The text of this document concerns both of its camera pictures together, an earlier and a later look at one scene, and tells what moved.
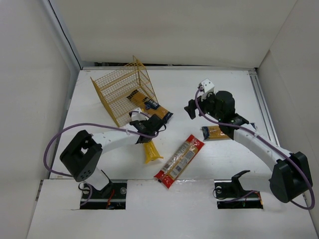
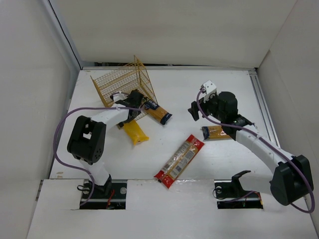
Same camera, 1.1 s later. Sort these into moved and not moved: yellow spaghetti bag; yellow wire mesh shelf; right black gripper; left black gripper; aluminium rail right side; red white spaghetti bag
Moved: yellow spaghetti bag; left black gripper
Not moved: aluminium rail right side; yellow wire mesh shelf; right black gripper; red white spaghetti bag
